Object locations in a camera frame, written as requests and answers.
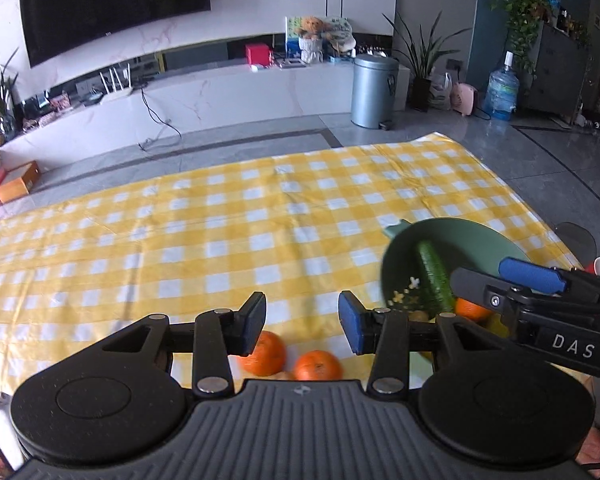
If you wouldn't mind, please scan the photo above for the white television console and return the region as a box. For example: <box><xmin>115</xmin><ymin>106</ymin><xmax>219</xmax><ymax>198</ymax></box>
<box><xmin>0</xmin><ymin>61</ymin><xmax>412</xmax><ymax>162</ymax></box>

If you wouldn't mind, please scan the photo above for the white router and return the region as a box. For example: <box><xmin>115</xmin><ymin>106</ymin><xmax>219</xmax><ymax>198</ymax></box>
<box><xmin>98</xmin><ymin>62</ymin><xmax>134</xmax><ymax>99</ymax></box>

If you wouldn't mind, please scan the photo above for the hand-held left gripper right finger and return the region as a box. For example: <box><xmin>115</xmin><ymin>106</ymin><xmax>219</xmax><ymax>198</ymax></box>
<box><xmin>338</xmin><ymin>290</ymin><xmax>518</xmax><ymax>400</ymax></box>

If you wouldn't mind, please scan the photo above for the orange cardboard box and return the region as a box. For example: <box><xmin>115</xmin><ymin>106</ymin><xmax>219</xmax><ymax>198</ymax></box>
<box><xmin>0</xmin><ymin>160</ymin><xmax>42</xmax><ymax>204</ymax></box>

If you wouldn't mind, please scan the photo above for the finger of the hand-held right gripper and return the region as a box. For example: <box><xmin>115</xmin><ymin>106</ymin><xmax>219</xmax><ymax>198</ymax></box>
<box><xmin>498</xmin><ymin>256</ymin><xmax>600</xmax><ymax>306</ymax></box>
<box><xmin>449</xmin><ymin>267</ymin><xmax>518</xmax><ymax>322</ymax></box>

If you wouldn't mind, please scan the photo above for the dark grey cabinet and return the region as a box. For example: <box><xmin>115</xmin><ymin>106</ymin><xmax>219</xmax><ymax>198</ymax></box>
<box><xmin>522</xmin><ymin>21</ymin><xmax>600</xmax><ymax>117</ymax></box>

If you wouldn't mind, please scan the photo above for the blue water bottle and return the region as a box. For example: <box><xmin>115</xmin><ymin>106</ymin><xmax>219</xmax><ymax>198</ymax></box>
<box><xmin>482</xmin><ymin>51</ymin><xmax>521</xmax><ymax>122</ymax></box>

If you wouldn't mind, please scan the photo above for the green cucumber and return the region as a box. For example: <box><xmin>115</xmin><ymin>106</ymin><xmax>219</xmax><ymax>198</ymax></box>
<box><xmin>416</xmin><ymin>240</ymin><xmax>456</xmax><ymax>317</ymax></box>

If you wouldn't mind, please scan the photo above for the thin-leaf potted plant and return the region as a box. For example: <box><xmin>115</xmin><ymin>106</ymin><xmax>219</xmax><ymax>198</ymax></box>
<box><xmin>0</xmin><ymin>49</ymin><xmax>22</xmax><ymax>137</ymax></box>

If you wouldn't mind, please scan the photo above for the yellow checked tablecloth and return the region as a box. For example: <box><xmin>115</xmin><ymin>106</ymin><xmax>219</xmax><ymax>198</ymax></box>
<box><xmin>0</xmin><ymin>132</ymin><xmax>582</xmax><ymax>397</ymax></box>

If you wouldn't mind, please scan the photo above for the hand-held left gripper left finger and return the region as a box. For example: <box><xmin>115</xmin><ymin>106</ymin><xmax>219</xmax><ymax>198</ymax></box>
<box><xmin>101</xmin><ymin>291</ymin><xmax>268</xmax><ymax>400</ymax></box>

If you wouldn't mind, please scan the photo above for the yellow lemon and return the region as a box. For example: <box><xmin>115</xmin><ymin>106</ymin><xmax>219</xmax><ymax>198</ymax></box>
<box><xmin>480</xmin><ymin>312</ymin><xmax>512</xmax><ymax>339</ymax></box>

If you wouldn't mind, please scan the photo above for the grey round stool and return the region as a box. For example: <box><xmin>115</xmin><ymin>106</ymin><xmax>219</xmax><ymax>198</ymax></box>
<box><xmin>554</xmin><ymin>222</ymin><xmax>599</xmax><ymax>267</ymax></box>

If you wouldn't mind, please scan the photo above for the orange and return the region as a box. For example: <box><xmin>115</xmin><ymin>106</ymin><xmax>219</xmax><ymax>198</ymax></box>
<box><xmin>454</xmin><ymin>297</ymin><xmax>492</xmax><ymax>323</ymax></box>
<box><xmin>293</xmin><ymin>350</ymin><xmax>344</xmax><ymax>382</ymax></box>
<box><xmin>239</xmin><ymin>331</ymin><xmax>287</xmax><ymax>377</ymax></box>

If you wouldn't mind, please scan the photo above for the round paper fan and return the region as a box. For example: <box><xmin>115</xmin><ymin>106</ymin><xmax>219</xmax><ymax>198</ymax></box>
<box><xmin>325</xmin><ymin>17</ymin><xmax>354</xmax><ymax>42</ymax></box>

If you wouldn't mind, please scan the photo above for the white plastic bag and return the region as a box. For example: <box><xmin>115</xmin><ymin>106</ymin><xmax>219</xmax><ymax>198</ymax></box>
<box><xmin>429</xmin><ymin>72</ymin><xmax>454</xmax><ymax>111</ymax></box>

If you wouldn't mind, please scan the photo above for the picture card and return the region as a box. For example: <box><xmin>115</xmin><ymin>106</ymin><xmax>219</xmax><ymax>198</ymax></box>
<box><xmin>284</xmin><ymin>15</ymin><xmax>306</xmax><ymax>59</ymax></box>

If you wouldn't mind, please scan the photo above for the black television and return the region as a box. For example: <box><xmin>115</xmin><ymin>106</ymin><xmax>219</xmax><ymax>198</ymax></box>
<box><xmin>18</xmin><ymin>0</ymin><xmax>212</xmax><ymax>68</ymax></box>

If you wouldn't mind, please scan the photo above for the trailing green plant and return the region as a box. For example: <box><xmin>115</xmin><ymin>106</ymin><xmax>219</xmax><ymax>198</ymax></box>
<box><xmin>479</xmin><ymin>0</ymin><xmax>552</xmax><ymax>77</ymax></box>

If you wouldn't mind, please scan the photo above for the white vase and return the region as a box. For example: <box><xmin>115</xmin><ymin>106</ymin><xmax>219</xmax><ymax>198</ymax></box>
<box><xmin>300</xmin><ymin>36</ymin><xmax>327</xmax><ymax>65</ymax></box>

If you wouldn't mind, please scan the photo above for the black cable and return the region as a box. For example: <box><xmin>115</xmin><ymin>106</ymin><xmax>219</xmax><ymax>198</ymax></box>
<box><xmin>138</xmin><ymin>87</ymin><xmax>182</xmax><ymax>151</ymax></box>

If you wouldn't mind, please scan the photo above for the grey pedal trash can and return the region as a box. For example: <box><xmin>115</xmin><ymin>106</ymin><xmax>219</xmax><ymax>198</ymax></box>
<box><xmin>350</xmin><ymin>54</ymin><xmax>400</xmax><ymax>131</ymax></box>

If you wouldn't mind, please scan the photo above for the green bowl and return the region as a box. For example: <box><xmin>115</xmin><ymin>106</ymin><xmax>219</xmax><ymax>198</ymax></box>
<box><xmin>380</xmin><ymin>217</ymin><xmax>537</xmax><ymax>363</ymax></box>

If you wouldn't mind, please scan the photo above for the tall-leaf potted plant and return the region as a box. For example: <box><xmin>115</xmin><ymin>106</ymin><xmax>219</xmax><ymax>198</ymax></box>
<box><xmin>382</xmin><ymin>10</ymin><xmax>474</xmax><ymax>112</ymax></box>

